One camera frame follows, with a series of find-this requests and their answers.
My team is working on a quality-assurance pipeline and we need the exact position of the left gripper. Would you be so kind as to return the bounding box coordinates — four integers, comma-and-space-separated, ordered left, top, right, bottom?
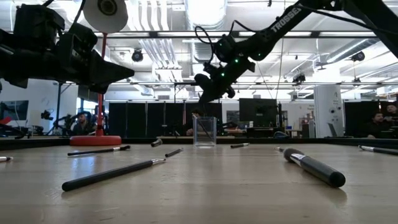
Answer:
55, 22, 136, 95

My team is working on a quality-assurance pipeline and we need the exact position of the dark wall screen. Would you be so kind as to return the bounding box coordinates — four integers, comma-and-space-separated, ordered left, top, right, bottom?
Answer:
0, 100, 30, 121

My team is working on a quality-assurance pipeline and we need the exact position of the black aluminium table frame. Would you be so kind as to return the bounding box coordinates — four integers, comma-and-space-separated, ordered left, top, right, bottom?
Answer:
0, 136, 398, 152

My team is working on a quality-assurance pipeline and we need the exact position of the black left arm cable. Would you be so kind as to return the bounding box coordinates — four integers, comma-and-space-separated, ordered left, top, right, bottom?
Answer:
73, 0, 86, 25

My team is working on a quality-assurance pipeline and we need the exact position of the person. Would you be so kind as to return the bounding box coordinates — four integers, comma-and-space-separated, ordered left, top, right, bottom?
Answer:
360, 111, 389, 139
185, 108, 205, 137
72, 112, 96, 136
384, 104, 398, 125

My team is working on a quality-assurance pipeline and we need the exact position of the black partition wall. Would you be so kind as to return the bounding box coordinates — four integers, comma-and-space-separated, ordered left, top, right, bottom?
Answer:
108, 102, 223, 138
344, 100, 382, 138

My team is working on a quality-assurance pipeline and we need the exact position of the long thin black makeup brush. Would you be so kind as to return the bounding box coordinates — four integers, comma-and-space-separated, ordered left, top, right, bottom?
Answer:
61, 158, 167, 192

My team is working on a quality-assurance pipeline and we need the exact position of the red desk lamp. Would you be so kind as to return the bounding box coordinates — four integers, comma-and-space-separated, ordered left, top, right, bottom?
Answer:
69, 0, 129, 147

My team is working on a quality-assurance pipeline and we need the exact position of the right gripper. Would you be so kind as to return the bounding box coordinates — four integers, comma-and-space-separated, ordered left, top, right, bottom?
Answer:
193, 57, 256, 105

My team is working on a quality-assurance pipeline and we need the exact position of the clear acrylic container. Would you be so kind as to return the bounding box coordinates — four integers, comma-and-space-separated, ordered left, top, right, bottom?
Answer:
192, 116, 218, 147

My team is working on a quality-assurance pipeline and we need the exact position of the white column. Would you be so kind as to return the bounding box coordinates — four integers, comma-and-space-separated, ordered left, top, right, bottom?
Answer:
313, 85, 345, 139

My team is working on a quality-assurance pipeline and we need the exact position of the thick black powder brush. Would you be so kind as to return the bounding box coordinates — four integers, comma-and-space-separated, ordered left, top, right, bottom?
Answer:
283, 147, 347, 189

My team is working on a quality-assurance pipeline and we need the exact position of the black overhead beam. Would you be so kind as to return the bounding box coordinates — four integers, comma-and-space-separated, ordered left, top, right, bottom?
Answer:
93, 30, 379, 39

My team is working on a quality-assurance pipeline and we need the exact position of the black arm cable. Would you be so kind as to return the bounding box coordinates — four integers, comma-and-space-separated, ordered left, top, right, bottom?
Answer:
194, 19, 259, 65
73, 0, 86, 25

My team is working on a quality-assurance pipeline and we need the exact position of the black ceiling spotlight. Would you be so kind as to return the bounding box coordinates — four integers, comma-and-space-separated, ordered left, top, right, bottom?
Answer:
351, 50, 366, 62
292, 73, 307, 85
131, 48, 144, 63

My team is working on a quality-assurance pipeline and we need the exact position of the black monitor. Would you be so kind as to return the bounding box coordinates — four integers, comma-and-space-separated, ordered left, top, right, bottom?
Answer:
238, 98, 278, 123

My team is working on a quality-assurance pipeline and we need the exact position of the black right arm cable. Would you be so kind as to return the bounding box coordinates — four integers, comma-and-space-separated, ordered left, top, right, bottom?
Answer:
194, 19, 259, 65

